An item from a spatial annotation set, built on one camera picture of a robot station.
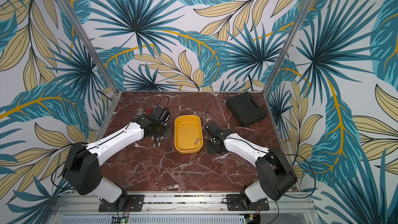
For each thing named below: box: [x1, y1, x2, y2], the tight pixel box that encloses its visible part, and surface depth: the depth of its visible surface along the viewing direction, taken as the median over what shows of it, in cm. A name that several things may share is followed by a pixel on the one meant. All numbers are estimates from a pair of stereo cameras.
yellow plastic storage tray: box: [174, 114, 204, 154], surface depth 98 cm
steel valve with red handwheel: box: [135, 107, 153, 117], surface depth 105 cm
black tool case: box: [225, 91, 267, 128], surface depth 108 cm
